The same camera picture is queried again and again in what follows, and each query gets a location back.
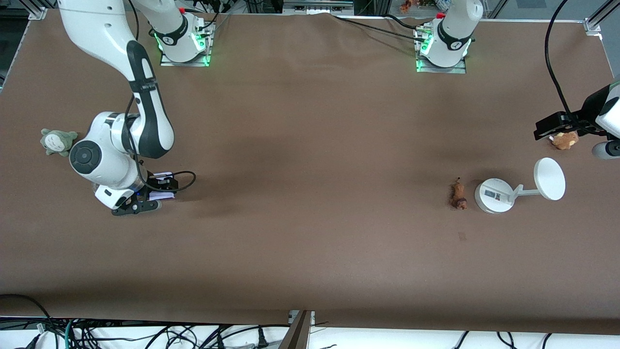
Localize small brown toy dog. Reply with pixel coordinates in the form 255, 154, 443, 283
449, 177, 468, 210

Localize brown plush toy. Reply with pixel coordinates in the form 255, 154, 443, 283
549, 130, 579, 150

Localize white round-base stand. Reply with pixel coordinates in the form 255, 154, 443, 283
474, 158, 566, 214

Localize grey-green Totoro plush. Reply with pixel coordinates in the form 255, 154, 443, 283
40, 128, 78, 157

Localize brown table cover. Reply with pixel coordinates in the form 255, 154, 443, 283
0, 10, 620, 335

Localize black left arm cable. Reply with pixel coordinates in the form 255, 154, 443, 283
544, 0, 574, 117

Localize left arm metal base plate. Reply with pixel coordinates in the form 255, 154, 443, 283
415, 24, 467, 74

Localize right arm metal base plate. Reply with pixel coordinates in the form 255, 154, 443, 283
160, 19, 212, 67

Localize black looped floor cable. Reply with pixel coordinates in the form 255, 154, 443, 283
0, 293, 53, 340

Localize short black table cable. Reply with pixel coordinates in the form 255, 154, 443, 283
383, 14, 424, 30

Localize aluminium frame post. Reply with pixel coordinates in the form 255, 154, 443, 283
279, 310, 315, 349

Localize long black table cable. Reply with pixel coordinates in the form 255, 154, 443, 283
329, 14, 427, 42

